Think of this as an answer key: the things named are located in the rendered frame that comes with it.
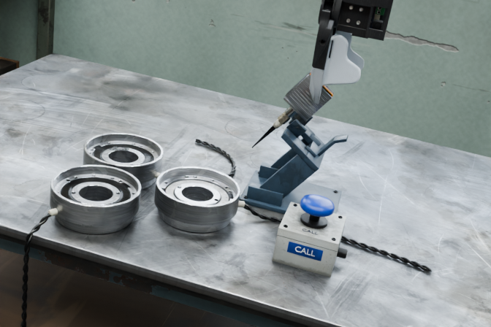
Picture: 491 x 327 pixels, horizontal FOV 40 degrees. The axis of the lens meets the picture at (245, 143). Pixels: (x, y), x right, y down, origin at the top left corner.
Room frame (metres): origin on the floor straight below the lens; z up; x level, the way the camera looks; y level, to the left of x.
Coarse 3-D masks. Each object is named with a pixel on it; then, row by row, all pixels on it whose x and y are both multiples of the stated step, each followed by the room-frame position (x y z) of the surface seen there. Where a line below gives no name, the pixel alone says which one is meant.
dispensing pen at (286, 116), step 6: (330, 90) 0.83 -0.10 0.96; (288, 108) 0.83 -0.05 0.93; (282, 114) 0.83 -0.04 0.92; (288, 114) 0.83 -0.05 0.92; (294, 114) 0.83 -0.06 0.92; (276, 120) 0.84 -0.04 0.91; (282, 120) 0.83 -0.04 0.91; (288, 120) 0.83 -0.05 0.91; (276, 126) 0.83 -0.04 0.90; (270, 132) 0.84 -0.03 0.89
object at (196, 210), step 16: (160, 176) 0.75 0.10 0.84; (176, 176) 0.78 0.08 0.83; (192, 176) 0.79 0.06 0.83; (208, 176) 0.79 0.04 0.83; (224, 176) 0.78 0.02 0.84; (160, 192) 0.71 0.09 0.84; (176, 192) 0.74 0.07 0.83; (192, 192) 0.76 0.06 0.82; (208, 192) 0.76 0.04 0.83; (160, 208) 0.71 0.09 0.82; (176, 208) 0.70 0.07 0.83; (192, 208) 0.69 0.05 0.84; (208, 208) 0.70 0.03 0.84; (224, 208) 0.71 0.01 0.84; (176, 224) 0.70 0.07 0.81; (192, 224) 0.69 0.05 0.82; (208, 224) 0.70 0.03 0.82; (224, 224) 0.72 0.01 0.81
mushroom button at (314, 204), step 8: (304, 200) 0.69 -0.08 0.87; (312, 200) 0.69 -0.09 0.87; (320, 200) 0.69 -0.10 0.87; (328, 200) 0.70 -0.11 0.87; (304, 208) 0.68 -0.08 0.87; (312, 208) 0.68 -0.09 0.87; (320, 208) 0.68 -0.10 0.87; (328, 208) 0.68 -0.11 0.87; (312, 216) 0.69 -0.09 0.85; (320, 216) 0.67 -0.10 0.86
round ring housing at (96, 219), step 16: (64, 176) 0.72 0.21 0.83; (80, 176) 0.74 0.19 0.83; (96, 176) 0.75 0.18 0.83; (112, 176) 0.75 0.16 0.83; (128, 176) 0.74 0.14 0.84; (80, 192) 0.71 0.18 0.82; (96, 192) 0.72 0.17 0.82; (112, 192) 0.71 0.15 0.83; (64, 208) 0.66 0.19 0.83; (80, 208) 0.65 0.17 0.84; (96, 208) 0.65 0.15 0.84; (112, 208) 0.66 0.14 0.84; (128, 208) 0.68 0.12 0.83; (64, 224) 0.66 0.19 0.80; (80, 224) 0.65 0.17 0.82; (96, 224) 0.65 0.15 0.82; (112, 224) 0.66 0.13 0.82; (128, 224) 0.69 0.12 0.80
